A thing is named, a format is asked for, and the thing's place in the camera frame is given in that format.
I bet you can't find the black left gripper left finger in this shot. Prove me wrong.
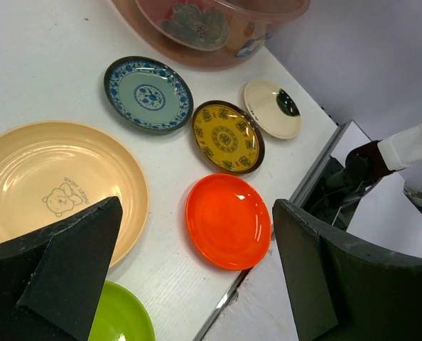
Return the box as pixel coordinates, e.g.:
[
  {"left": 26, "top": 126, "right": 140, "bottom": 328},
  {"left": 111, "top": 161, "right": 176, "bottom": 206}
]
[{"left": 0, "top": 197, "right": 123, "bottom": 340}]

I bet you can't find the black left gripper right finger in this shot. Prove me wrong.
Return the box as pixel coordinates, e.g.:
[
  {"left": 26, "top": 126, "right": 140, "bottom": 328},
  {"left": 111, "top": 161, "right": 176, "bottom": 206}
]
[{"left": 273, "top": 199, "right": 422, "bottom": 340}]

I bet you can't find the red plate with teal flower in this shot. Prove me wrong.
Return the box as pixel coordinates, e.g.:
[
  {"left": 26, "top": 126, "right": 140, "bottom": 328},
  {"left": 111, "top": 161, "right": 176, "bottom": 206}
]
[{"left": 136, "top": 0, "right": 229, "bottom": 52}]

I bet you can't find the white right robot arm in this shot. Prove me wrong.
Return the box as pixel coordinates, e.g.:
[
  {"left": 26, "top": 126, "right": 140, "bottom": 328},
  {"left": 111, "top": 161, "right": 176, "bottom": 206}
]
[{"left": 345, "top": 124, "right": 422, "bottom": 181}]

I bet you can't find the pink translucent plastic bin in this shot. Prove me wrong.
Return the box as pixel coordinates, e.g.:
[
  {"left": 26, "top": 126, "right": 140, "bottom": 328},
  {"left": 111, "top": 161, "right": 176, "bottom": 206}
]
[{"left": 113, "top": 0, "right": 310, "bottom": 69}]

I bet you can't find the lime green plate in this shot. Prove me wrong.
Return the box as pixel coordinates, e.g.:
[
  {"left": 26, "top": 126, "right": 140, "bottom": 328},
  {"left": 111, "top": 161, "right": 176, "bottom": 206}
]
[{"left": 88, "top": 281, "right": 156, "bottom": 341}]

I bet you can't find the beige bear plate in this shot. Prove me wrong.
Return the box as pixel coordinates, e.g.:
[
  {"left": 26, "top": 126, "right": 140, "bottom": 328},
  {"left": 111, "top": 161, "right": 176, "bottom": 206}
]
[{"left": 0, "top": 121, "right": 149, "bottom": 266}]

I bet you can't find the orange plate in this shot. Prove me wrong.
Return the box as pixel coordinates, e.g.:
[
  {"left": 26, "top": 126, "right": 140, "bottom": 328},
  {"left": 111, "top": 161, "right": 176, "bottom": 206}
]
[{"left": 185, "top": 173, "right": 271, "bottom": 271}]

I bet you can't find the cream plate with black mark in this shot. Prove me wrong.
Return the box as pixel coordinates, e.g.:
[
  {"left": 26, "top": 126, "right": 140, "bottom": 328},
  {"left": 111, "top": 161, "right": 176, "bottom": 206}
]
[{"left": 243, "top": 80, "right": 302, "bottom": 140}]

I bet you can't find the yellow brown patterned plate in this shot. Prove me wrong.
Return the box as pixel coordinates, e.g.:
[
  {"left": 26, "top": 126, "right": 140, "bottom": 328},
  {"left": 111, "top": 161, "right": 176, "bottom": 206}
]
[{"left": 192, "top": 100, "right": 265, "bottom": 175}]

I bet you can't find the blue white patterned plate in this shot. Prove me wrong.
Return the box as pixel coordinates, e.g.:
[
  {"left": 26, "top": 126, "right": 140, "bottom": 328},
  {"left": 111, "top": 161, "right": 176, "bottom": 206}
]
[{"left": 104, "top": 56, "right": 194, "bottom": 133}]

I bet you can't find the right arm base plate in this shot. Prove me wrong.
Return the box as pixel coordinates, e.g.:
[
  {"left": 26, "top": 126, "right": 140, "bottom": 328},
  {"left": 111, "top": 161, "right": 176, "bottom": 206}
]
[{"left": 303, "top": 156, "right": 378, "bottom": 231}]

